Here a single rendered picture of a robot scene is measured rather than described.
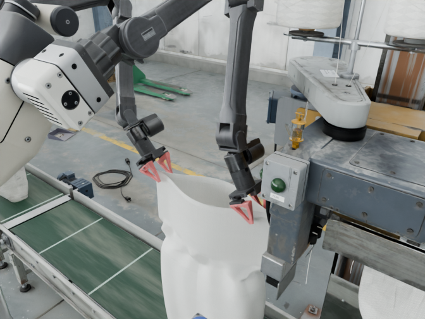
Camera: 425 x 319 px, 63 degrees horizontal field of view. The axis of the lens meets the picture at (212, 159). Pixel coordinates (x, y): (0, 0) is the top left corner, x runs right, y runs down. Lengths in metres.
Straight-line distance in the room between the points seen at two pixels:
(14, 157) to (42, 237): 1.32
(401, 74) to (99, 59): 0.79
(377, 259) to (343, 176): 0.32
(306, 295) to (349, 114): 1.63
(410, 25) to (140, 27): 0.55
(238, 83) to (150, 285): 1.09
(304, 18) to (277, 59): 5.64
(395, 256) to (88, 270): 1.38
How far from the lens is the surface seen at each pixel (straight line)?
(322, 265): 2.47
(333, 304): 1.40
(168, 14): 0.82
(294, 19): 0.93
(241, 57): 0.96
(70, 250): 1.99
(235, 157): 0.95
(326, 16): 0.93
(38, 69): 0.67
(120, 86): 1.24
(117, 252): 1.91
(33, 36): 0.81
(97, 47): 0.71
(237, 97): 0.94
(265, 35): 6.63
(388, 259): 0.92
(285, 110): 1.12
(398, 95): 1.12
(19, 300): 2.39
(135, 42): 0.73
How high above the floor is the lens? 1.62
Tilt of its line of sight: 27 degrees down
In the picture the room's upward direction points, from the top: 1 degrees clockwise
